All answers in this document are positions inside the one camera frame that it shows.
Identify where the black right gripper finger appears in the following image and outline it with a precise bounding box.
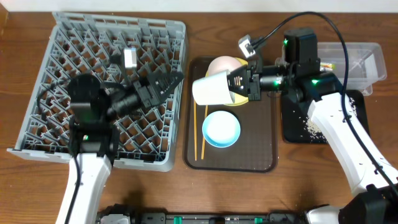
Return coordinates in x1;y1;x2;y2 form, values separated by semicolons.
227;67;248;85
228;85;248;98

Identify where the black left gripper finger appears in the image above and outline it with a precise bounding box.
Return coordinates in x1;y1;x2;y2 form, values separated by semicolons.
147;72;183;86
155;77;183;100

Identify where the yellow round plate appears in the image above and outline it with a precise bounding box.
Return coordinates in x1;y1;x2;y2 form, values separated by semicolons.
205;57;249;107

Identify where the pink white bowl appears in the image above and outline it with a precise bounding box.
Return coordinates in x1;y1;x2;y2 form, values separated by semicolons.
206;56;246;77

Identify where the white plastic cup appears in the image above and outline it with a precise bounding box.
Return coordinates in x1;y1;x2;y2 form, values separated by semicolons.
192;70;234;106

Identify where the light blue saucer bowl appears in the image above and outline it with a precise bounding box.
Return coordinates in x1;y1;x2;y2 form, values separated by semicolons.
203;111;241;148

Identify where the green snack wrapper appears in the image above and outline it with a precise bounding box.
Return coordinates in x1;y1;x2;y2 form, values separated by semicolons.
320;62;335;71

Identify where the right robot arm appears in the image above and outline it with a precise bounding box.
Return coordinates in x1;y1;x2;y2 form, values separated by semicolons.
192;28;397;223

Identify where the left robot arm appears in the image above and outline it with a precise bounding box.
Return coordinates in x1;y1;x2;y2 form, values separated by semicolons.
56;72;184;223

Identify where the rice and peanut waste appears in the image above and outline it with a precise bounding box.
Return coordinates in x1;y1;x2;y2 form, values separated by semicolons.
303;94;363;144

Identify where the clear plastic waste bin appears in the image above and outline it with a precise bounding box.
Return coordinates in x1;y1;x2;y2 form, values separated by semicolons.
317;42;387;96

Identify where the dark brown serving tray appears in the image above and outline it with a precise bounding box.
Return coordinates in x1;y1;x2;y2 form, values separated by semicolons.
183;57;277;173

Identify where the grey plastic dish rack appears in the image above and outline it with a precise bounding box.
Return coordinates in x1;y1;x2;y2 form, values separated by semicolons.
9;12;188;172

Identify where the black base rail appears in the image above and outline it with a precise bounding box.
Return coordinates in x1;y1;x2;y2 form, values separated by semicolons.
96;204;308;224

